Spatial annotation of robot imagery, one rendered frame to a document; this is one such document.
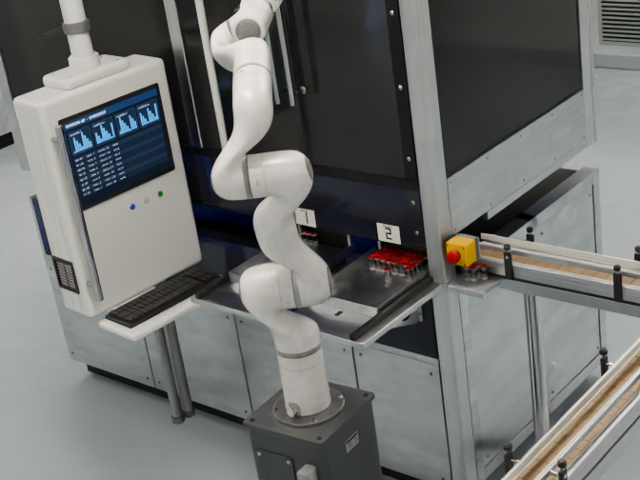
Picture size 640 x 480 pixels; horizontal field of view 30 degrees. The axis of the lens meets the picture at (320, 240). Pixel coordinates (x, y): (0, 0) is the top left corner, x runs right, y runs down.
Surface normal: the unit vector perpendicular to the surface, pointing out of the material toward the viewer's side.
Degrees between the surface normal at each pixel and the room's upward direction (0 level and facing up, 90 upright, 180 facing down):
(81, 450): 0
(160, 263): 90
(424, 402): 90
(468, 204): 90
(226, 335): 90
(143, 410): 0
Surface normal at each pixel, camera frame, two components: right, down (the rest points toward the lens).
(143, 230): 0.71, 0.19
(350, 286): -0.14, -0.90
